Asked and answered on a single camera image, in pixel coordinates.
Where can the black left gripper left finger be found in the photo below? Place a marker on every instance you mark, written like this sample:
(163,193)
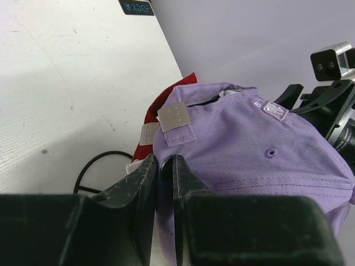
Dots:
(115,227)

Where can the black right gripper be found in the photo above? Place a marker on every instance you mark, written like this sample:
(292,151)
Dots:
(328,108)

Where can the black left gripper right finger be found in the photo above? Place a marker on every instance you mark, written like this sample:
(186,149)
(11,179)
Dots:
(214,229)

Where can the red baseball cap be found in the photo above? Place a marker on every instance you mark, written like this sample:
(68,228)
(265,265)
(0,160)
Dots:
(166,113)

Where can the purple baseball cap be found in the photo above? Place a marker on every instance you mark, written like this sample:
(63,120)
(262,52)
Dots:
(237,142)

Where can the white baseball cap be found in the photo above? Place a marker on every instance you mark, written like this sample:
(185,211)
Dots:
(130,168)

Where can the black wire hat stand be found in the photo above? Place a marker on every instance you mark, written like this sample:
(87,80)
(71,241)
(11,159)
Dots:
(101,172)

